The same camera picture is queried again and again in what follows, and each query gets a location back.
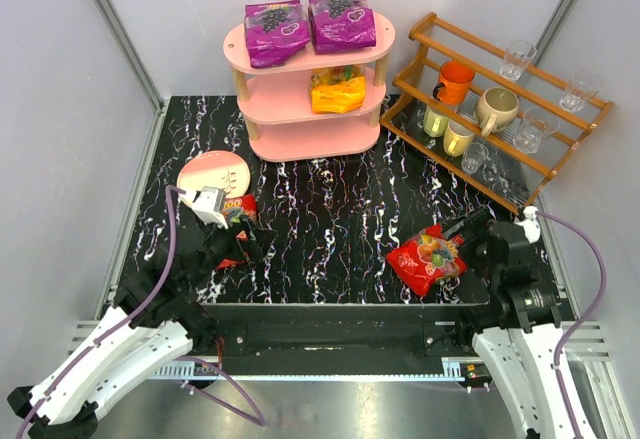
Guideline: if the red candy bag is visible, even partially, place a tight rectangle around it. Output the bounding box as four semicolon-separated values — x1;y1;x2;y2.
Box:
222;194;260;266
386;224;467;297

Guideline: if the orange candy bag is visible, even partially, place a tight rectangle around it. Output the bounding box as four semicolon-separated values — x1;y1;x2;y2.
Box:
309;65;366;114

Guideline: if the purple candy bag back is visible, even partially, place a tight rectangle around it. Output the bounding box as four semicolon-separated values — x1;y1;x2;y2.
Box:
244;0;311;69

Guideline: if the purple candy bag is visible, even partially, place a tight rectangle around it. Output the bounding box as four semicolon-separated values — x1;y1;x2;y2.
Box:
308;0;376;55
244;0;311;69

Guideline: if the purple candy bag front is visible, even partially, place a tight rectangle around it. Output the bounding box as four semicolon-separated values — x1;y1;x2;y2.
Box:
308;0;376;55

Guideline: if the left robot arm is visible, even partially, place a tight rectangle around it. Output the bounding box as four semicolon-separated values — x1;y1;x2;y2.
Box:
7;216;277;438

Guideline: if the clear glass middle shelf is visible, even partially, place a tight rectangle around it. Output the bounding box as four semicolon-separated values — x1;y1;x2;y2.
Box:
513;107;560;154

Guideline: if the pink three-tier shelf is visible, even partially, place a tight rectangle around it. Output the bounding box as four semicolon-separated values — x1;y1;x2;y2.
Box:
223;13;395;162

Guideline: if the pink round plate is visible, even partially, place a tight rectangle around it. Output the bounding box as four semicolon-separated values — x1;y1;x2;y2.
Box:
176;150;251;198

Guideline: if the small clear glass bottom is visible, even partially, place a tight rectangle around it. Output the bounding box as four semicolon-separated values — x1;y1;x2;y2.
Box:
461;142;489;175

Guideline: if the cream yellow mug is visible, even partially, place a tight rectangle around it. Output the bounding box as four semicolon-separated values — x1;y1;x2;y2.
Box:
443;119;475;157

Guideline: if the wooden cup rack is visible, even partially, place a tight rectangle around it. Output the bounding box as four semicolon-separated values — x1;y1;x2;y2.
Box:
382;12;614;212

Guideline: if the green-yellow mug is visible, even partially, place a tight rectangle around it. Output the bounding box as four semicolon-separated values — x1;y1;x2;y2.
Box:
423;106;450;138

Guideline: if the beige round mug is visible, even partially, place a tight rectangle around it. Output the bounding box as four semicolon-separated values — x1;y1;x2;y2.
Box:
474;87;519;137

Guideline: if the orange mug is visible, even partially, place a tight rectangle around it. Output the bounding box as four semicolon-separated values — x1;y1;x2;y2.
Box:
432;60;475;106

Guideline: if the clear glass top right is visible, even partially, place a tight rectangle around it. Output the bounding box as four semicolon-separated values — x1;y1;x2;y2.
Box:
559;70;603;113

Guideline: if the clear glass top left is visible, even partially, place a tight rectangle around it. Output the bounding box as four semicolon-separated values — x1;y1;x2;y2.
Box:
499;40;537;82

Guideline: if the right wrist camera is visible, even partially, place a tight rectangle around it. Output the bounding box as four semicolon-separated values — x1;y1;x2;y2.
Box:
514;205;541;244

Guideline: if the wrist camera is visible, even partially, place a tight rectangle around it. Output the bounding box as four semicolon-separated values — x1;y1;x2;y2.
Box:
514;205;541;244
179;186;228;229

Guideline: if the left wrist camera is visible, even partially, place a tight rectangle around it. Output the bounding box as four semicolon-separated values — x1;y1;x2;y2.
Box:
179;186;228;229

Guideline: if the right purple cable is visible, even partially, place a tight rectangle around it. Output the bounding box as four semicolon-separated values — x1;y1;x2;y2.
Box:
414;210;607;439

